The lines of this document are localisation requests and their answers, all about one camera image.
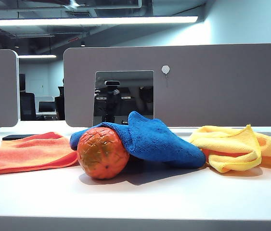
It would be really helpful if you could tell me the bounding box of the blue microfiber rag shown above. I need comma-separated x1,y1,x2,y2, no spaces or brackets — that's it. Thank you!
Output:
69,110,206,169

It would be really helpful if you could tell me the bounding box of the metal standing mirror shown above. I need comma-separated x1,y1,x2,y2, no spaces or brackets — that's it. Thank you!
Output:
92,70,155,127

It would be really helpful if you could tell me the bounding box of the black computer monitor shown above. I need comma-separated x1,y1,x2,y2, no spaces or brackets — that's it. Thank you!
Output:
38,101,57,113

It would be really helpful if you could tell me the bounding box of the black office chair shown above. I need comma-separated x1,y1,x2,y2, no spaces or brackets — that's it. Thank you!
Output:
19,92,37,121

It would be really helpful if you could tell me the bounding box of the long ceiling light strip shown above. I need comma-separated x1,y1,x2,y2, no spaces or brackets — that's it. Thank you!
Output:
0,15,199,27

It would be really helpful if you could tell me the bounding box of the short ceiling light strip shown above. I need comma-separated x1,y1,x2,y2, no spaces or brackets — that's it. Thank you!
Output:
18,54,57,59

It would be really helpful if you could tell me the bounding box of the orange microfiber rag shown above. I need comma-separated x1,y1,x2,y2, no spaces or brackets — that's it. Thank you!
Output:
0,131,78,176

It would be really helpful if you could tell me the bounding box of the wide brown partition panel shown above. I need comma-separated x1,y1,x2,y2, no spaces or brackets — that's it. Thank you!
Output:
63,43,271,128

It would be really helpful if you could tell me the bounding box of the grey desk cable cover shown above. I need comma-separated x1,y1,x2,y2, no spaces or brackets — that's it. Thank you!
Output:
171,127,198,137

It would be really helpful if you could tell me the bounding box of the black flat phone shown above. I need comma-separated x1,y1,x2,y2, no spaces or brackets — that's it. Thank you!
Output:
2,134,39,141

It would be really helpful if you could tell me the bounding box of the orange toy fruit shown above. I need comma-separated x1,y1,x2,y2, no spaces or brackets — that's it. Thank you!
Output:
77,127,130,180

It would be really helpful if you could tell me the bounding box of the yellow microfiber rag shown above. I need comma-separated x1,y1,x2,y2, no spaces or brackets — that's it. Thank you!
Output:
188,124,271,173

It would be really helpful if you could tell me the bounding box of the white wall hook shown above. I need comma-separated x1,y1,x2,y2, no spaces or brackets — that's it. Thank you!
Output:
161,64,171,79

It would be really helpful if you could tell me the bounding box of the person in dark clothes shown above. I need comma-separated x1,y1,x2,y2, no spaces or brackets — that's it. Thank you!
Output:
54,78,65,120

